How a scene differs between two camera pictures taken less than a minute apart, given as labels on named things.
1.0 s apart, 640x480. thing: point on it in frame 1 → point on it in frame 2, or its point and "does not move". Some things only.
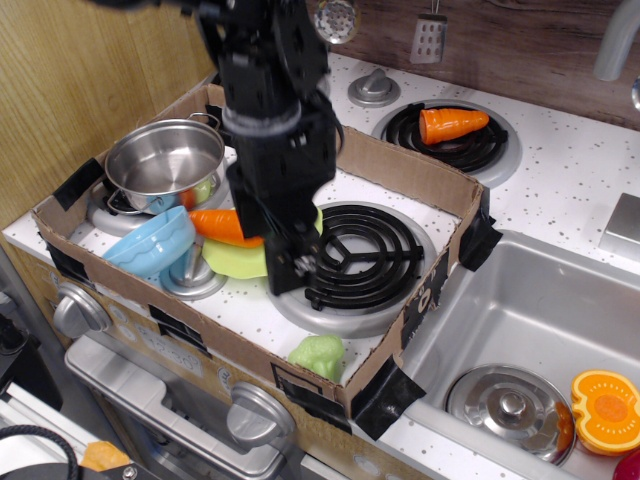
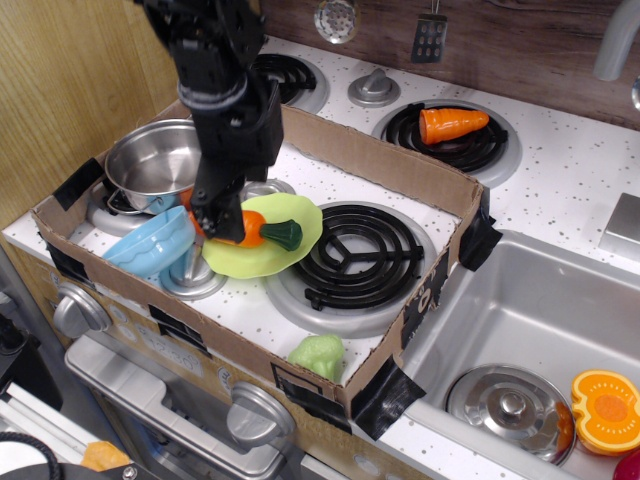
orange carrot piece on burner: [438, 124] does not move
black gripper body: [284, 154] → [237, 130]
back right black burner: [459, 153] does not move
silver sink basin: [529, 304] does not move
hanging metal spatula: [428, 38] does not move
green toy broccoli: [321, 354] does not move
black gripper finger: [291, 257] → [220, 216]
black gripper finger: [252, 215] → [256, 173]
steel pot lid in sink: [519, 405] does not move
